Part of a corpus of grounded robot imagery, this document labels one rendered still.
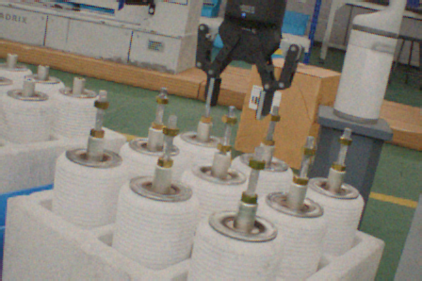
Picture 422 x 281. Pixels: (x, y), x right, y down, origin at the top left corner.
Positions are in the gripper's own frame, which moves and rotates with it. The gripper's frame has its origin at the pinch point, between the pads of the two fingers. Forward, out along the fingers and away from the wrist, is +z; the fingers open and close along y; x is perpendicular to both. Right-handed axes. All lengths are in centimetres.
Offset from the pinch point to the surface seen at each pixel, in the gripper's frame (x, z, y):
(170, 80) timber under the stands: 162, 31, -91
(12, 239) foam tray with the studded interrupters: -15.7, 22.5, -21.6
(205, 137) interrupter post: 13.0, 9.4, -8.6
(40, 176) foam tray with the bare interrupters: 5.9, 22.8, -35.0
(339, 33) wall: 809, 17, -144
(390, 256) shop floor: 55, 36, 24
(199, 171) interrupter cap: -2.0, 9.8, -2.6
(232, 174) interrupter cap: 1.0, 10.0, 1.0
